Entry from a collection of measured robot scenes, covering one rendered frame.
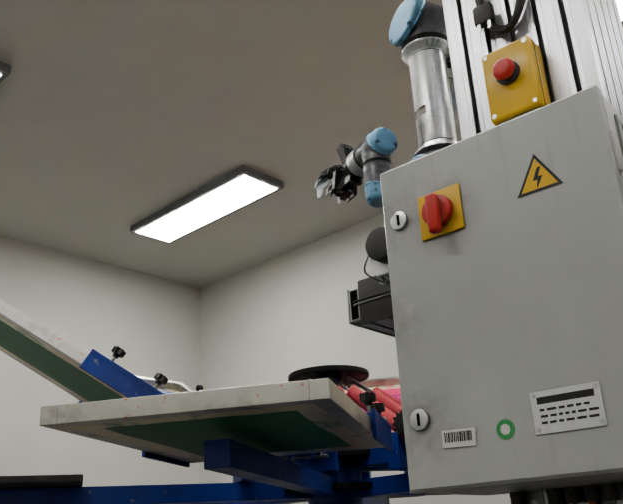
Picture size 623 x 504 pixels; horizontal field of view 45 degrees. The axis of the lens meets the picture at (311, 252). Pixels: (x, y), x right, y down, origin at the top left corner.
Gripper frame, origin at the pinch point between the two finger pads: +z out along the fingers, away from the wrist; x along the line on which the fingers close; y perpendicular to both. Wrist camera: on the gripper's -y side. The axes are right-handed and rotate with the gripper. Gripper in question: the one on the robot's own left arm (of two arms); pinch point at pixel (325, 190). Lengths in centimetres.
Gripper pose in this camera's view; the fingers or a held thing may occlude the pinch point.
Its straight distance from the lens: 219.1
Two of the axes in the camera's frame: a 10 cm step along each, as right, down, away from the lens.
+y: -0.7, 9.0, -4.2
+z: -4.3, 3.5, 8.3
